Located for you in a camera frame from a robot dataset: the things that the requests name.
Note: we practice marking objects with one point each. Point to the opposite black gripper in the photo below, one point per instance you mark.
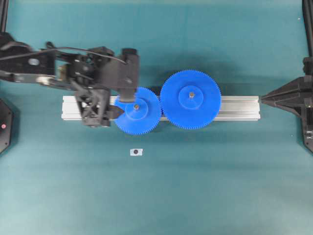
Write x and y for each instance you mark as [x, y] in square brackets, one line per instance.
[304, 107]

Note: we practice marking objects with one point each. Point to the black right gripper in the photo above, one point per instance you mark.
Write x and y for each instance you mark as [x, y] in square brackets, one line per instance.
[92, 98]

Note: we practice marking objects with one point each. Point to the small blue gear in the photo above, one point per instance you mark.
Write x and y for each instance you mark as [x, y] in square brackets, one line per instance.
[143, 120]

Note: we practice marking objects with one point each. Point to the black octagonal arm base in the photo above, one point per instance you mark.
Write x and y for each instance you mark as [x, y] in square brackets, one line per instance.
[6, 121]

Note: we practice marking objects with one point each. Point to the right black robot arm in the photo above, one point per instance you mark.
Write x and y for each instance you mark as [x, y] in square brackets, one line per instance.
[20, 63]

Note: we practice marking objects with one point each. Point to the large blue gear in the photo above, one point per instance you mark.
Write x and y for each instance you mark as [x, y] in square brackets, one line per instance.
[190, 113]

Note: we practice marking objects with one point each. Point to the small white tag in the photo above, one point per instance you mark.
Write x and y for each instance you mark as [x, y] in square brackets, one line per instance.
[136, 152]

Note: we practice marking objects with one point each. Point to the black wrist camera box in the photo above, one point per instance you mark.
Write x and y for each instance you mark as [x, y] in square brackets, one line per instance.
[122, 74]

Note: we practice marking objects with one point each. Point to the silver aluminium extrusion rail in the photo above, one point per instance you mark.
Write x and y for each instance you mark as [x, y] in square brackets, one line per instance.
[233, 108]

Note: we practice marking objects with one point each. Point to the black right frame post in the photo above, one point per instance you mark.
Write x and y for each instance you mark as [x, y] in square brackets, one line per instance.
[307, 9]

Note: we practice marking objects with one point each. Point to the black frame post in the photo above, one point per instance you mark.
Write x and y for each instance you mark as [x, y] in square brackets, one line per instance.
[307, 9]
[3, 14]

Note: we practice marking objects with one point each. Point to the black left frame post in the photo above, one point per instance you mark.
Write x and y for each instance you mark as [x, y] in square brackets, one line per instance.
[3, 14]

